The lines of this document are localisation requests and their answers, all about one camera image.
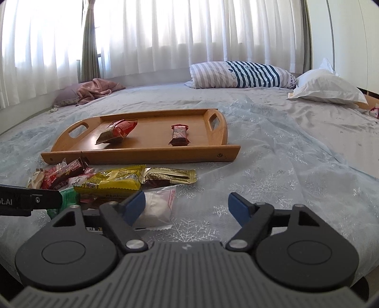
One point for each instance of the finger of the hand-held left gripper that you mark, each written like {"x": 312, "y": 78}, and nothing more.
{"x": 47, "y": 200}

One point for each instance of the white wardrobe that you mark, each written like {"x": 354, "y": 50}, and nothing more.
{"x": 349, "y": 35}

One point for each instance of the pink blanket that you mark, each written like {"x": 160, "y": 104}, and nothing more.
{"x": 97, "y": 88}

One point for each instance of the white sheer curtain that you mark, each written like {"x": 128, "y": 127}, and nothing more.
{"x": 177, "y": 29}

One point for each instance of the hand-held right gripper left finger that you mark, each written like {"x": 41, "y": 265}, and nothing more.
{"x": 134, "y": 207}

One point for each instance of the gold snack packet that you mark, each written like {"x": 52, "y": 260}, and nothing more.
{"x": 171, "y": 176}

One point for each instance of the small red and white packet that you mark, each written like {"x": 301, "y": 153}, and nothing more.
{"x": 374, "y": 112}

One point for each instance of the grey-green curtain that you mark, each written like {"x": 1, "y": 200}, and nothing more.
{"x": 90, "y": 44}

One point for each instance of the purple pillow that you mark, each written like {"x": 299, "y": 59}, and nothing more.
{"x": 66, "y": 94}

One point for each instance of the white pillow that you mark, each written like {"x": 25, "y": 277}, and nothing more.
{"x": 325, "y": 87}

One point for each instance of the clear white snack packet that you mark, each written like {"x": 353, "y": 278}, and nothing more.
{"x": 157, "y": 207}

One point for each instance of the blue striped pillow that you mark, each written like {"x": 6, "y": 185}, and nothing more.
{"x": 242, "y": 74}

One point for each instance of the dark red snack bar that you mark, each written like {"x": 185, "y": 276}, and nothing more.
{"x": 179, "y": 134}

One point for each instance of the green snack packet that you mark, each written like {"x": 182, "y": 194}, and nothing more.
{"x": 69, "y": 198}

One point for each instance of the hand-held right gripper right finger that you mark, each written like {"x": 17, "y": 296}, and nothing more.
{"x": 239, "y": 210}

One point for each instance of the red and brown snack packet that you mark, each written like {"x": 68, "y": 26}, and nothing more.
{"x": 121, "y": 130}

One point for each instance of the white and brown snack packet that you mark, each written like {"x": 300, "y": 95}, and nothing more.
{"x": 36, "y": 179}

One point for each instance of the bed with grey sheet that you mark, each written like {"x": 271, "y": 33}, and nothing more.
{"x": 340, "y": 133}

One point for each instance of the yellow snack packet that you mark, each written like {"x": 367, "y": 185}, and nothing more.
{"x": 112, "y": 180}

